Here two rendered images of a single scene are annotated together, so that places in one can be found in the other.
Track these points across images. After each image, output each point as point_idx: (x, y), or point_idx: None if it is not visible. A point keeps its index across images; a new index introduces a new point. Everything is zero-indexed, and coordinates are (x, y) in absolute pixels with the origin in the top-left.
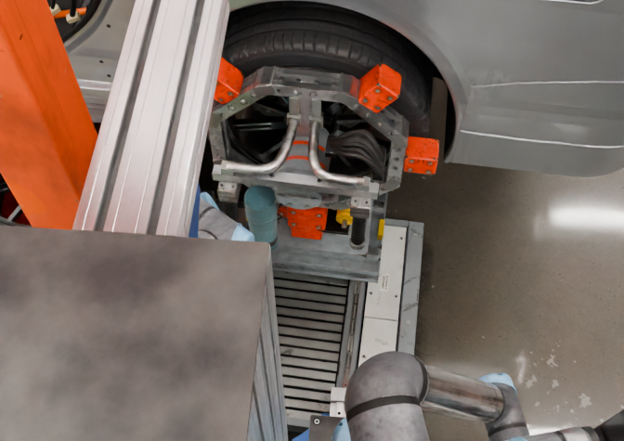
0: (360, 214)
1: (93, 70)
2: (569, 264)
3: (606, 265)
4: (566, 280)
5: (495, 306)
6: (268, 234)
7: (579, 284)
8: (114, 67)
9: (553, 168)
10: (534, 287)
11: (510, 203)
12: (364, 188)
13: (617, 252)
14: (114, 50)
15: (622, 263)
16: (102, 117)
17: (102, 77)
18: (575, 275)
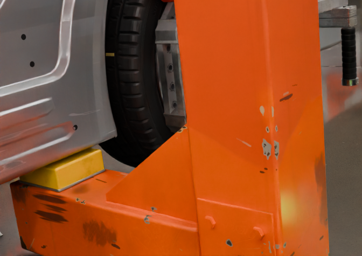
0: (353, 17)
1: (13, 60)
2: (331, 205)
3: (340, 193)
4: (345, 209)
5: (352, 242)
6: None
7: (352, 206)
8: (38, 42)
9: (329, 37)
10: (343, 222)
11: None
12: None
13: (332, 188)
14: (39, 7)
15: (342, 188)
16: (33, 152)
17: (24, 71)
18: (342, 206)
